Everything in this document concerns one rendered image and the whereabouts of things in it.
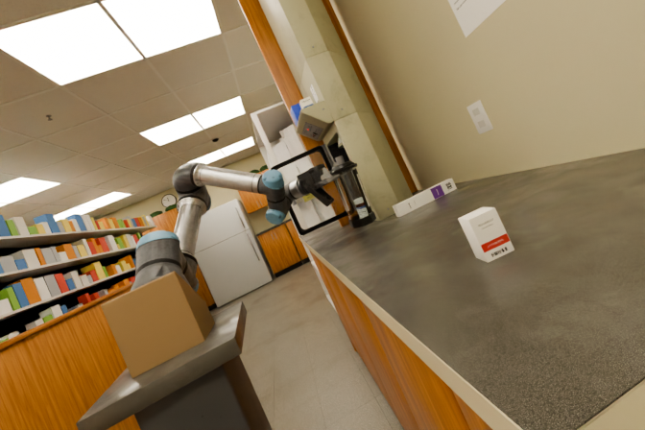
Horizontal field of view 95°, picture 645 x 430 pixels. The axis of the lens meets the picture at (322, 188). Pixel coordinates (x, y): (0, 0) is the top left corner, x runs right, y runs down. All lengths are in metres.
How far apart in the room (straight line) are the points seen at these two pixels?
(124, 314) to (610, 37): 1.26
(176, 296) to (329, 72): 1.03
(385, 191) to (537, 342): 1.02
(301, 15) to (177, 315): 1.24
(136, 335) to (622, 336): 0.84
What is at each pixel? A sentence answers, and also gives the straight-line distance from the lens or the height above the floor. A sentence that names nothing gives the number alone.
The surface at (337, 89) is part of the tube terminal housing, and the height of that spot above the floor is 1.53.
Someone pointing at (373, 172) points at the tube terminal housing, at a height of 1.14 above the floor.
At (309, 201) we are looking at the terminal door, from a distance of 1.57.
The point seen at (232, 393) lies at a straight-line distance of 0.86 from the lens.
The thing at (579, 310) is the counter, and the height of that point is 0.94.
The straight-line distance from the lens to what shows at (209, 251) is 6.26.
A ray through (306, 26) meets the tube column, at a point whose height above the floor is 1.84.
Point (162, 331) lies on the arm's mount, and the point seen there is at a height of 1.01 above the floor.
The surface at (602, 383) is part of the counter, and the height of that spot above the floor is 0.94.
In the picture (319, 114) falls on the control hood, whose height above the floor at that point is 1.46.
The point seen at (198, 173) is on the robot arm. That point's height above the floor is 1.42.
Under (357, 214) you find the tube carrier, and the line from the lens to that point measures 1.09.
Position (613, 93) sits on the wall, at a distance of 0.99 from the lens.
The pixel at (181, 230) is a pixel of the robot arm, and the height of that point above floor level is 1.24.
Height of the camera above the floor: 1.14
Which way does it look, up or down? 1 degrees up
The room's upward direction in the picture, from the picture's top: 25 degrees counter-clockwise
